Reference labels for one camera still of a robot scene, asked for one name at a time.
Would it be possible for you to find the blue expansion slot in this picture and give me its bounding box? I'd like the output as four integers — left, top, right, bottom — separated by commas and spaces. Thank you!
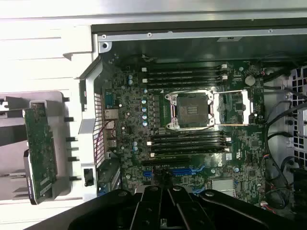
143, 169, 192, 178

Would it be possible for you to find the black expansion slot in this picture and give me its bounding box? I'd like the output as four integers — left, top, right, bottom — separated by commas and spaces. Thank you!
142, 157, 190, 166

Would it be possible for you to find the CPU socket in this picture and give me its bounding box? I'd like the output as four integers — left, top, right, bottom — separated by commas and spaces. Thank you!
164, 90, 215, 131

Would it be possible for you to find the silver perforated disk bay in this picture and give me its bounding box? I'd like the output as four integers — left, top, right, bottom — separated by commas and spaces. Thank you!
286, 64, 307, 156

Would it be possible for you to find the open black PC case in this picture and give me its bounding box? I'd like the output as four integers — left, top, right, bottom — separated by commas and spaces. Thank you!
76, 23, 307, 216

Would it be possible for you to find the grey parts rack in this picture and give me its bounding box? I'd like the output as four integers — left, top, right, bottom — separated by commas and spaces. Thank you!
0, 91, 72, 201

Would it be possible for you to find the thin red wire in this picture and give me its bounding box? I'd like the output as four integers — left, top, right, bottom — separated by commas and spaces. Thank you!
94, 119, 116, 166

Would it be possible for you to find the black RAM slot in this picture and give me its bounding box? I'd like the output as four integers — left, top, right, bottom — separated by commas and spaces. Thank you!
153, 133, 227, 141
146, 73, 228, 81
146, 138, 228, 146
141, 67, 223, 76
141, 78, 223, 87
146, 62, 228, 70
150, 149, 231, 159
153, 143, 231, 152

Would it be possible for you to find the silver socket cover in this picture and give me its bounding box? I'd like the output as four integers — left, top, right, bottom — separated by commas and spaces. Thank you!
213, 90, 254, 126

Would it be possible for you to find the silver chipset heatsink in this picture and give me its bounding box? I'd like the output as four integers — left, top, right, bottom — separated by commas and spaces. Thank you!
211, 179, 235, 195

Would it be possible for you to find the black case latch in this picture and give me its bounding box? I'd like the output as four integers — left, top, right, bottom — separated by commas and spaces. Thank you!
83, 168, 94, 187

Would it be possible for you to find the green motherboard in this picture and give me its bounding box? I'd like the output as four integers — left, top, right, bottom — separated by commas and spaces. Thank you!
103, 57, 267, 204

